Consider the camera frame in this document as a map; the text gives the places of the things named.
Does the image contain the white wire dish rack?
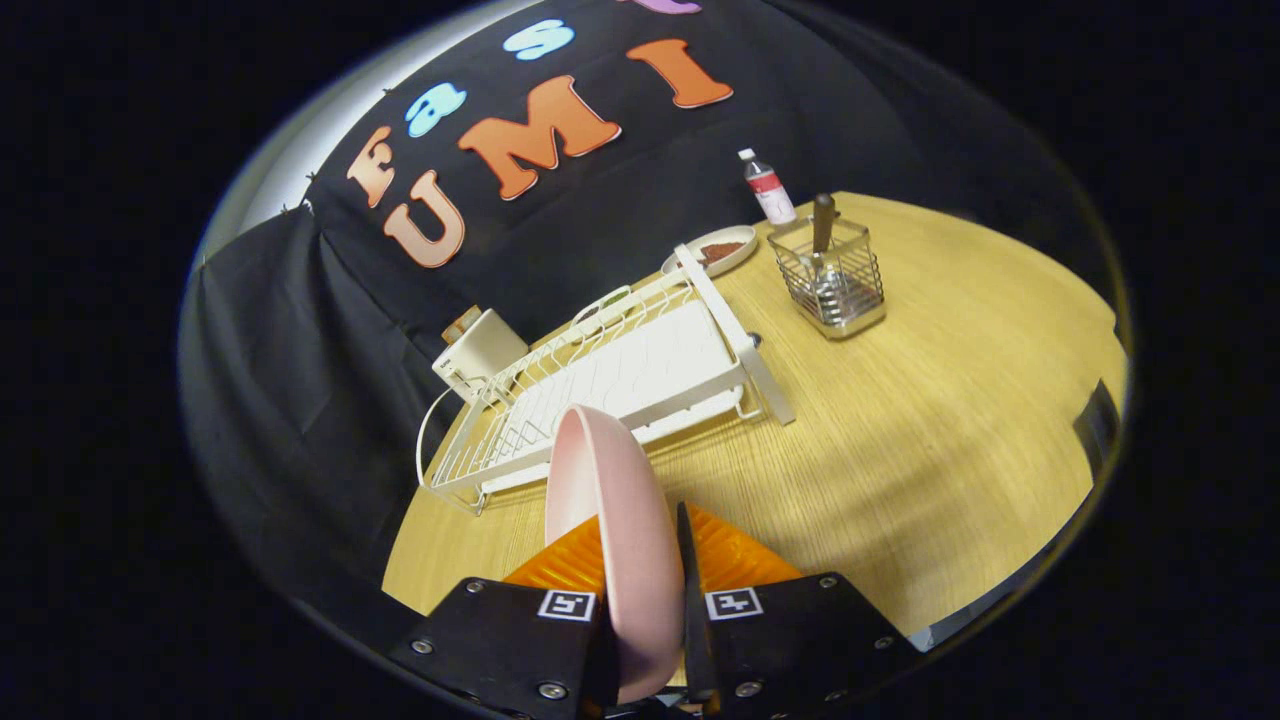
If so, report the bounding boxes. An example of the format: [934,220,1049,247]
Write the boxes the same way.
[415,243,798,516]

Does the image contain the black backdrop cloth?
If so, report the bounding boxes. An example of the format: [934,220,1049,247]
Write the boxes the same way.
[180,0,1101,641]

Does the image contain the cream toaster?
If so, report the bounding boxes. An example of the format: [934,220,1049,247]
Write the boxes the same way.
[432,308,529,406]

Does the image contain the white plate with meat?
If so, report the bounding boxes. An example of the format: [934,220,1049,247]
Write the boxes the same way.
[661,224,759,279]

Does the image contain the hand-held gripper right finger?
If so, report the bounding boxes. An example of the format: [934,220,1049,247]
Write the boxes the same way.
[677,500,923,716]

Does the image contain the pink plate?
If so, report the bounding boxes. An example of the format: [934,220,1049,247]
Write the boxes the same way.
[544,404,686,706]

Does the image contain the clear red label bottle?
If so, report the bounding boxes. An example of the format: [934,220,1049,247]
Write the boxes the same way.
[738,148,798,227]

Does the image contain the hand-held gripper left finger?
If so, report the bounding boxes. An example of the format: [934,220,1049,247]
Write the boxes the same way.
[388,513,621,720]

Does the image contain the metal wire basket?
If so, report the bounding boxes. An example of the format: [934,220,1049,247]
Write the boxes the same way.
[767,215,888,341]

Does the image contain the brown handled spoon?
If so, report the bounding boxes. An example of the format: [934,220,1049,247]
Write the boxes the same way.
[810,193,851,311]

